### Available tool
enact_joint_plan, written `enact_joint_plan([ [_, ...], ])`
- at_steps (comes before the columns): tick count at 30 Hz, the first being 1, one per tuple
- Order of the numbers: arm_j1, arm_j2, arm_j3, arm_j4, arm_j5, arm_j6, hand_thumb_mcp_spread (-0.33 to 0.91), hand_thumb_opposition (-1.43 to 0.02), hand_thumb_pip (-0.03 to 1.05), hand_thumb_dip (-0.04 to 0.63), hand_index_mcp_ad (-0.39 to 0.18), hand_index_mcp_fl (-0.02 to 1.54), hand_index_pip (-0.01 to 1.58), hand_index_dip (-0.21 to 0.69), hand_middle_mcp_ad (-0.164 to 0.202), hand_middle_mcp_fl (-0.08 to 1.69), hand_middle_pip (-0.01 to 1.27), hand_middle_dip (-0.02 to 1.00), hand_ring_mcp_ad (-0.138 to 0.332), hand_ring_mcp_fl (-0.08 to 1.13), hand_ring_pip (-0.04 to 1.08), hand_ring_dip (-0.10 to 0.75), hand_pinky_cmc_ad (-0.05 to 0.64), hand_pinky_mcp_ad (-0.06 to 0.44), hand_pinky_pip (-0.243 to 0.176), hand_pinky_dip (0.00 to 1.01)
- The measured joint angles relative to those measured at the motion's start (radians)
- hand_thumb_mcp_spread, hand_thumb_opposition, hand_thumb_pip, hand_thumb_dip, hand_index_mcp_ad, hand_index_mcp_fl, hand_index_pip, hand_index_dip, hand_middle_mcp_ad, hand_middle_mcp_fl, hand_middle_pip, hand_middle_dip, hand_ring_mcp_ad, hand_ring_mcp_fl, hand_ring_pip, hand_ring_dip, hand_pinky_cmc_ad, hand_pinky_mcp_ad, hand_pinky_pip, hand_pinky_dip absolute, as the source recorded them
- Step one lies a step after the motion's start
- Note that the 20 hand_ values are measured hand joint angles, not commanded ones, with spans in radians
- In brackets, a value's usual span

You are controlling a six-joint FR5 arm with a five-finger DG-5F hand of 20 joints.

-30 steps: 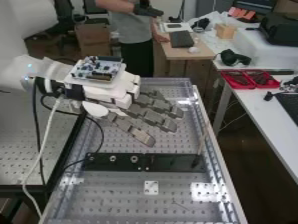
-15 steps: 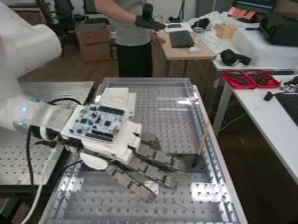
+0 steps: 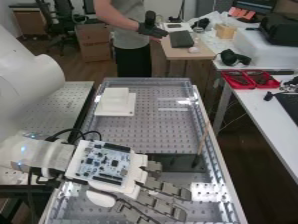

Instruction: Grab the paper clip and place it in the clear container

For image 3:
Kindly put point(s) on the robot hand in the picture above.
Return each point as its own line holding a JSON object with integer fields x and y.
{"x": 104, "y": 165}

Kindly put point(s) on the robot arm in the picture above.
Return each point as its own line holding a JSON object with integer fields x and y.
{"x": 31, "y": 83}

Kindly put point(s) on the small white box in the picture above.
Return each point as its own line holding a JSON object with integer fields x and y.
{"x": 116, "y": 100}

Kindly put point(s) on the thin stick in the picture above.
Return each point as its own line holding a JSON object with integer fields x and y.
{"x": 203, "y": 140}

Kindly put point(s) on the clear box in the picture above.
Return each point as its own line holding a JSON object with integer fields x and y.
{"x": 212, "y": 173}

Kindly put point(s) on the wooden desk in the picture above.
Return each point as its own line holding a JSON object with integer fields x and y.
{"x": 187, "y": 63}

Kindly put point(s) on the cardboard box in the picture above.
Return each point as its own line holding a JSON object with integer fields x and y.
{"x": 93, "y": 41}

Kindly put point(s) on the white desk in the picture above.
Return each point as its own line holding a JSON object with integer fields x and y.
{"x": 261, "y": 116}

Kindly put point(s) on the person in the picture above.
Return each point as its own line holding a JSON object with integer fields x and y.
{"x": 128, "y": 36}

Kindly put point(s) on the white mouse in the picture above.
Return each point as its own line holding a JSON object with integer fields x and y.
{"x": 195, "y": 50}

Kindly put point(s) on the black headphones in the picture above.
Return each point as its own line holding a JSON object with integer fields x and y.
{"x": 230, "y": 56}

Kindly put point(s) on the black keyboard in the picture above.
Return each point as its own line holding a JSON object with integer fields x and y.
{"x": 289, "y": 106}

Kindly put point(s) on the black office chair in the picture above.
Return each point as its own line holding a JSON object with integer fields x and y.
{"x": 60, "y": 16}

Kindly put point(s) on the pale wooden block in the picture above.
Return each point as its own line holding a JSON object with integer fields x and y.
{"x": 225, "y": 31}

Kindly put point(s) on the black case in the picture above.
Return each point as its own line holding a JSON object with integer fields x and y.
{"x": 281, "y": 30}

